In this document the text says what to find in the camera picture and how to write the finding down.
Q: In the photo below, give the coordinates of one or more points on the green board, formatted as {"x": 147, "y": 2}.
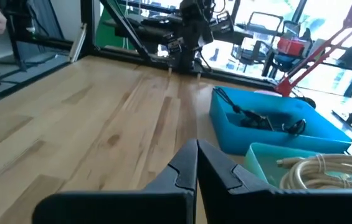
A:
{"x": 107, "y": 34}

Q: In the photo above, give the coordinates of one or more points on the white panel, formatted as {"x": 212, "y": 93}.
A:
{"x": 79, "y": 43}

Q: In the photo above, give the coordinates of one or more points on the red box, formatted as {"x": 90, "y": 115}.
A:
{"x": 291, "y": 46}

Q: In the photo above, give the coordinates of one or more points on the red desk lamp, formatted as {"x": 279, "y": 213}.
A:
{"x": 319, "y": 59}

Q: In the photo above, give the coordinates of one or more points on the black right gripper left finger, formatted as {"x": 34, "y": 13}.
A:
{"x": 132, "y": 208}

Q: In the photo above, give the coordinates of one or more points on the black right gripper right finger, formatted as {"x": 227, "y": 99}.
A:
{"x": 256, "y": 208}

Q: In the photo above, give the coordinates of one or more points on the black office chair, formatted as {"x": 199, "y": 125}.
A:
{"x": 256, "y": 51}

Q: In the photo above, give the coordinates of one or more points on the black stand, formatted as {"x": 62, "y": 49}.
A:
{"x": 13, "y": 37}

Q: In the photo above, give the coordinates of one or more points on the teal plastic bin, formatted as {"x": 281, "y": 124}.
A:
{"x": 263, "y": 165}

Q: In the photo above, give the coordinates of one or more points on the black table frame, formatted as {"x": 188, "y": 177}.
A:
{"x": 87, "y": 31}

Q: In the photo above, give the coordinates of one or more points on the blue plastic bin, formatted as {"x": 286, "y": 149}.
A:
{"x": 235, "y": 140}

